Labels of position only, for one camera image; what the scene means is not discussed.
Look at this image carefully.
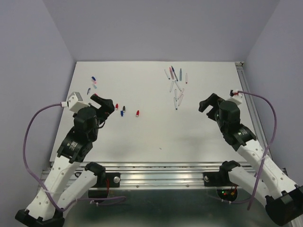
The light blue transparent pen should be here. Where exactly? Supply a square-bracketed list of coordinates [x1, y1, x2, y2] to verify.
[179, 68, 182, 81]

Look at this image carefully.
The pink transparent pen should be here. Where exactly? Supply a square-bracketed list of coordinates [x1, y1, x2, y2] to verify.
[169, 67, 175, 80]

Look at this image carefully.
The blue ballpoint pen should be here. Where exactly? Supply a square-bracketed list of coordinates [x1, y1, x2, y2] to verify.
[171, 66, 178, 81]

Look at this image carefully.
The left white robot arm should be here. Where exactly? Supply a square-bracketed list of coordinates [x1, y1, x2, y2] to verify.
[15, 92, 115, 227]

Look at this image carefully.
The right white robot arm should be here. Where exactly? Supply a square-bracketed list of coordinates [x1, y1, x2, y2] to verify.
[198, 90, 303, 226]

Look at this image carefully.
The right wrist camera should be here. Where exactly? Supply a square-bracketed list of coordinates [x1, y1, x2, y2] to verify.
[229, 89, 243, 105]

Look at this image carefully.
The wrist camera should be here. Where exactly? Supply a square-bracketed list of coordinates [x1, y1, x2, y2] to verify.
[67, 92, 89, 113]
[229, 89, 243, 105]

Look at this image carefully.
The aluminium rail right side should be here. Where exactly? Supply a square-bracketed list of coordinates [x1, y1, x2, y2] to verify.
[235, 61, 267, 148]

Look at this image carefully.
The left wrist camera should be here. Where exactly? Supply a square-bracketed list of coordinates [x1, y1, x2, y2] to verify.
[67, 92, 89, 113]

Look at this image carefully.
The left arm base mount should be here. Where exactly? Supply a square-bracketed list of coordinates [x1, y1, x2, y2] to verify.
[84, 162, 121, 203]

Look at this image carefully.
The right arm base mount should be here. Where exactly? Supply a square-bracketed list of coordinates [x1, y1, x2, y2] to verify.
[202, 160, 248, 204]

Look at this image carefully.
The aluminium rail frame front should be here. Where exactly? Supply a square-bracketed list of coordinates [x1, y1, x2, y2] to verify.
[26, 162, 294, 227]

